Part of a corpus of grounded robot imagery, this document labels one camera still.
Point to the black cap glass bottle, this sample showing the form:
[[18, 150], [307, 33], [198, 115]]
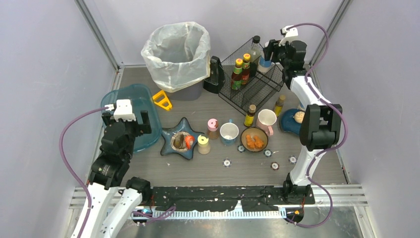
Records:
[[255, 54]]

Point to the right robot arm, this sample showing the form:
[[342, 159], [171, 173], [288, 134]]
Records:
[[321, 125]]

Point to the glass jar white beads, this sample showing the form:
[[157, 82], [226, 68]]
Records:
[[263, 65]]

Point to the black device behind bin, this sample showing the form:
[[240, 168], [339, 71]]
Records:
[[215, 82]]

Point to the black wire rack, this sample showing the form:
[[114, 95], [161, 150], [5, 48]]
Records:
[[261, 86]]

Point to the yellow plastic holder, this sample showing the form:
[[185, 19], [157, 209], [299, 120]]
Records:
[[161, 99]]

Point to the pink mug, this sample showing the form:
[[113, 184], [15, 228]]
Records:
[[266, 119]]

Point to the dark blue plate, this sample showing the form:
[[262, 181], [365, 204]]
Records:
[[288, 124]]

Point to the steamed bun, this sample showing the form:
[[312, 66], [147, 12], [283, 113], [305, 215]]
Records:
[[299, 116]]

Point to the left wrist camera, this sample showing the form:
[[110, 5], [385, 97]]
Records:
[[122, 110]]

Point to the brown bowl with nuggets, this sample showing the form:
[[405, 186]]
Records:
[[254, 139]]

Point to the pink cap spice jar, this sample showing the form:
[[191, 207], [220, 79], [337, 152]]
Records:
[[213, 129]]

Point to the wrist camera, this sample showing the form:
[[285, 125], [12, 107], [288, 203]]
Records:
[[289, 33], [122, 110]]

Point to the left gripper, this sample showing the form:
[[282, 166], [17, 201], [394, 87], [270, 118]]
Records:
[[124, 123]]

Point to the small brown cap bottle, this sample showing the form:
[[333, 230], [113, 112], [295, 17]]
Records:
[[249, 118]]

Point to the yellow cap sauce bottle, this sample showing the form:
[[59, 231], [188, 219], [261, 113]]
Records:
[[245, 69], [236, 74]]

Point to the red poker chip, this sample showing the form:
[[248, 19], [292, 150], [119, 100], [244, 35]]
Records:
[[274, 166]]

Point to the blue star-shaped plate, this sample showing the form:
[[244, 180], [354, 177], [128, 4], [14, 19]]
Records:
[[174, 139]]

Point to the blue floral mug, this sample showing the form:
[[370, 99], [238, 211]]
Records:
[[229, 132]]

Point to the yellow cap spice jar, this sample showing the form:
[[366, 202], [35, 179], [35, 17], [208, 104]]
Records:
[[203, 144]]

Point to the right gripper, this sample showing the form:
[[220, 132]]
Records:
[[274, 49]]

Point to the white trash bag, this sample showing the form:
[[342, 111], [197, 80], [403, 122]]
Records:
[[177, 55]]

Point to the shrimp on plate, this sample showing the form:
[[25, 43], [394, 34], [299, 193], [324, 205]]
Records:
[[189, 141]]

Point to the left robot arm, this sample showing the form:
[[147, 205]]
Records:
[[107, 172]]

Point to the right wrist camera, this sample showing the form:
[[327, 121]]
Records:
[[289, 33]]

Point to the grey trash bin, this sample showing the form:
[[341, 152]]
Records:
[[187, 94]]

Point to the small yellow oil bottle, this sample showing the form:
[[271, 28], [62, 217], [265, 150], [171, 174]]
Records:
[[279, 105]]

